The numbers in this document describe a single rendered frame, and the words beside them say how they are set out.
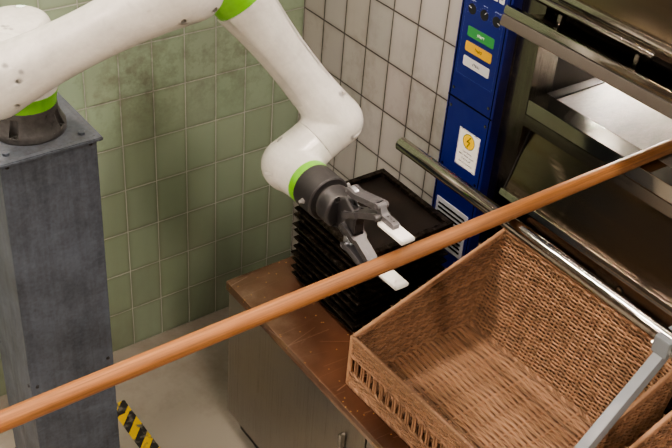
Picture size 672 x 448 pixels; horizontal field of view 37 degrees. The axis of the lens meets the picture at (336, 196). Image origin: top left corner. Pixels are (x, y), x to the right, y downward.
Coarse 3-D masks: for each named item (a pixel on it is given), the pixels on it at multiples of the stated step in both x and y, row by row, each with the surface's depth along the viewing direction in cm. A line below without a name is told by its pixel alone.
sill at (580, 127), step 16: (544, 96) 232; (528, 112) 232; (544, 112) 227; (560, 112) 226; (576, 112) 227; (560, 128) 225; (576, 128) 221; (592, 128) 221; (576, 144) 222; (592, 144) 218; (608, 144) 216; (624, 144) 216; (608, 160) 216; (656, 160) 212; (640, 176) 210; (656, 176) 207; (656, 192) 208
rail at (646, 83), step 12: (504, 12) 209; (516, 12) 206; (528, 24) 204; (540, 24) 202; (552, 36) 200; (564, 36) 197; (576, 48) 195; (588, 48) 193; (600, 60) 191; (612, 60) 190; (624, 72) 187; (636, 72) 186; (636, 84) 186; (648, 84) 184; (660, 84) 183; (660, 96) 182
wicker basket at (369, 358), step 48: (432, 288) 236; (480, 288) 251; (528, 288) 240; (576, 288) 230; (384, 336) 234; (432, 336) 247; (480, 336) 251; (624, 336) 221; (384, 384) 222; (432, 384) 236; (480, 384) 237; (528, 384) 238; (576, 384) 232; (624, 384) 222; (432, 432) 211; (480, 432) 224; (528, 432) 225; (576, 432) 226; (624, 432) 207
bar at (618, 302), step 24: (408, 144) 211; (432, 168) 206; (456, 192) 201; (480, 192) 198; (528, 240) 188; (576, 264) 181; (600, 288) 176; (624, 312) 173; (648, 360) 168; (624, 408) 168; (600, 432) 168
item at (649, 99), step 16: (544, 16) 215; (528, 32) 204; (576, 32) 210; (592, 32) 213; (544, 48) 201; (560, 48) 198; (608, 48) 205; (624, 48) 208; (576, 64) 196; (592, 64) 193; (656, 64) 203; (608, 80) 190; (624, 80) 188; (656, 80) 192; (640, 96) 185; (656, 96) 183
